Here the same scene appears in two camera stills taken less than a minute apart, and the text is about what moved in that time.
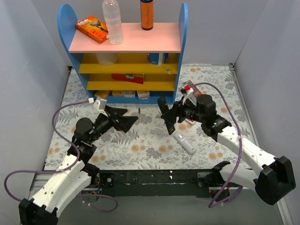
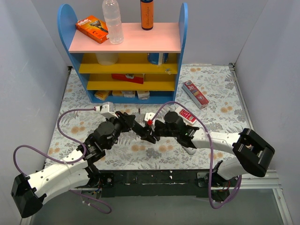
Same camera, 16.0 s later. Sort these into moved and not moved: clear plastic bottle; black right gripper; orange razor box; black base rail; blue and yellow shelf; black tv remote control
Moved: black right gripper; black tv remote control
Not moved: black base rail; blue and yellow shelf; orange razor box; clear plastic bottle
